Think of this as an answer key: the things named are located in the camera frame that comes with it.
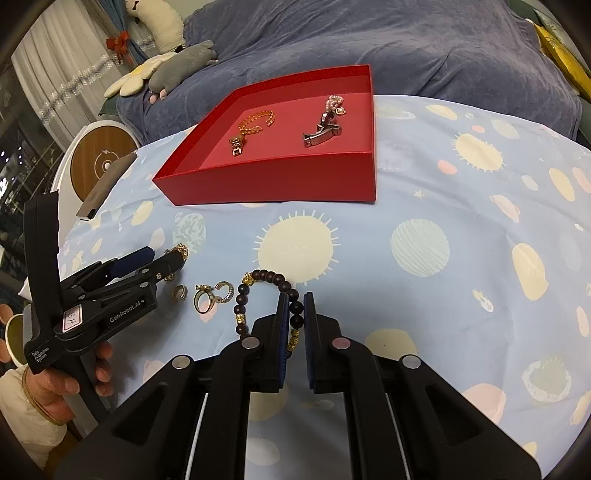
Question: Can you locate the brown phone case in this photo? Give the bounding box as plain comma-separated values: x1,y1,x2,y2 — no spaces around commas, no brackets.
76,152,137,221

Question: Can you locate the red ribbon bow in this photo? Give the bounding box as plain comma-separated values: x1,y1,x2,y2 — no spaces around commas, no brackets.
106,30,132,64

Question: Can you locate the red jewelry tray box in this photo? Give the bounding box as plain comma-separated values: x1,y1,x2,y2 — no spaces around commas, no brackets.
152,65,377,206

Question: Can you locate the white sheer curtain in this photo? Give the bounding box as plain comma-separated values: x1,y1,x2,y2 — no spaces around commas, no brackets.
11,1,121,149

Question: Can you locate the blue-grey sofa blanket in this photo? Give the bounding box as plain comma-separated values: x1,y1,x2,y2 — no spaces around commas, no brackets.
117,1,583,143

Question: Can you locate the person's left hand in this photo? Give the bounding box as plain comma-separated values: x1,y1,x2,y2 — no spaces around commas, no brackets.
0,303,115,426

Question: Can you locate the grey seal plush toy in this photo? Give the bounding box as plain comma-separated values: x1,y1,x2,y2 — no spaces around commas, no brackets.
148,40,218,105

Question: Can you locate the gold bead bracelet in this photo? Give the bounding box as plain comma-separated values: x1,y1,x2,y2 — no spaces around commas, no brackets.
228,109,277,157

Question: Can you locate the blue curtain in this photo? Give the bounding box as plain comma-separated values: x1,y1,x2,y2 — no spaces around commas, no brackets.
98,0,147,65

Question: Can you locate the dark wooden bead bracelet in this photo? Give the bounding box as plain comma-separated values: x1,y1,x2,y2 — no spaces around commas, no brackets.
233,268,306,358

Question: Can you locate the gold yellow pillow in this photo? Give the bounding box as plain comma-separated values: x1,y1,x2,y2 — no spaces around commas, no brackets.
534,24,591,101

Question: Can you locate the cream flower plush cushion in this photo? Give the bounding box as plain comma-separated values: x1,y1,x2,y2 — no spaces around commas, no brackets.
104,52,176,99

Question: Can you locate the gold bangle on wrist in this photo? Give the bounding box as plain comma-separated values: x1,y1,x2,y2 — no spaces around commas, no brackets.
21,366,64,426

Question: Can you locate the gold chain necklace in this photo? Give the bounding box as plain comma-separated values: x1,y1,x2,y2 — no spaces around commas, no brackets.
163,243,191,282

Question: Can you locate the blue planet print tablecloth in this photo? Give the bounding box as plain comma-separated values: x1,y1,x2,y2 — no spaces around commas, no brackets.
58,96,590,473

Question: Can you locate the white long plush toy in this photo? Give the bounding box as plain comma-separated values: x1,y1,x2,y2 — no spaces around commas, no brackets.
124,0,185,54

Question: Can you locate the round wooden white stool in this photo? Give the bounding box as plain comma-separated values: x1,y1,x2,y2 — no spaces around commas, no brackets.
50,120,139,245

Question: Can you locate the gold hoop earring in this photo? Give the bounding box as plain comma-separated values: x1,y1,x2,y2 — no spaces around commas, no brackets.
171,284,188,303

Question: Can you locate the silver diamond ring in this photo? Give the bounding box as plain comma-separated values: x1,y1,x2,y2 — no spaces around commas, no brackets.
192,280,236,316

